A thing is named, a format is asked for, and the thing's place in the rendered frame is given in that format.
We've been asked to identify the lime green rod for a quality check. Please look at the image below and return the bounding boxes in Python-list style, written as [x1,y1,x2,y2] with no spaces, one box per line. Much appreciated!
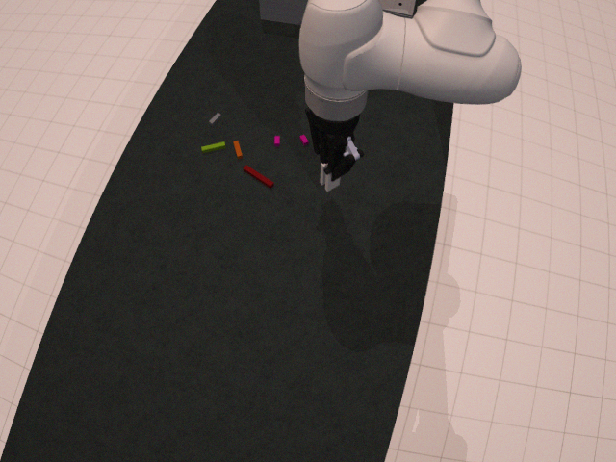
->
[201,141,225,153]

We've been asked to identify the grey rod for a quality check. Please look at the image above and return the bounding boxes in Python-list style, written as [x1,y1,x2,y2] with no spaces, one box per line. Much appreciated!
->
[209,113,221,126]

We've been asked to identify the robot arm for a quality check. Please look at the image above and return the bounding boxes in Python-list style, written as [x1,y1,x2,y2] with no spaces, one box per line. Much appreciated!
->
[299,0,522,121]

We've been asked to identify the orange rod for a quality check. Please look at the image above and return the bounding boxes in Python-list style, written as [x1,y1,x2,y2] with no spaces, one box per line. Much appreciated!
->
[234,141,243,159]

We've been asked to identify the dark red rod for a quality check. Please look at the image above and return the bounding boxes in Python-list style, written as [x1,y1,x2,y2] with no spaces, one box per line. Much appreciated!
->
[244,166,274,189]

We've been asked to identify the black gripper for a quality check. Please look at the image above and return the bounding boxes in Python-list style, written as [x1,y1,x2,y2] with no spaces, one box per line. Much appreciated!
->
[305,108,364,192]

